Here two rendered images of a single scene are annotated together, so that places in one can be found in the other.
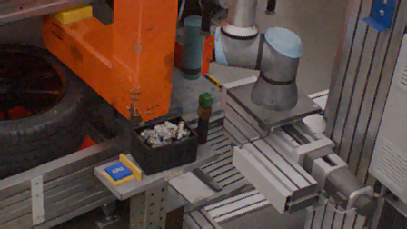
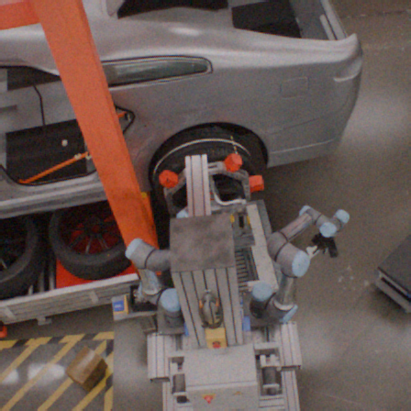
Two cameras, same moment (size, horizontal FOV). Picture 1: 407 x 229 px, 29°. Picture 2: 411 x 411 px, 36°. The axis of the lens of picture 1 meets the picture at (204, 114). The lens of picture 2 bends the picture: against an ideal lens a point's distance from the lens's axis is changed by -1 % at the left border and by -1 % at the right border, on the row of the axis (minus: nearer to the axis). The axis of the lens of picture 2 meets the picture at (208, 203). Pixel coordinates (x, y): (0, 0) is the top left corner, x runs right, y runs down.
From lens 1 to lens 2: 2.67 m
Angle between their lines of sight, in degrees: 34
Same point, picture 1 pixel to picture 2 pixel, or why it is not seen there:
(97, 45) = not seen: hidden behind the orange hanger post
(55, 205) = (105, 297)
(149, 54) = not seen: hidden behind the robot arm
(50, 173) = (97, 287)
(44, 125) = (98, 263)
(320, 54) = (356, 199)
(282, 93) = (172, 320)
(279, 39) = (165, 301)
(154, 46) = not seen: hidden behind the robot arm
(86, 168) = (120, 286)
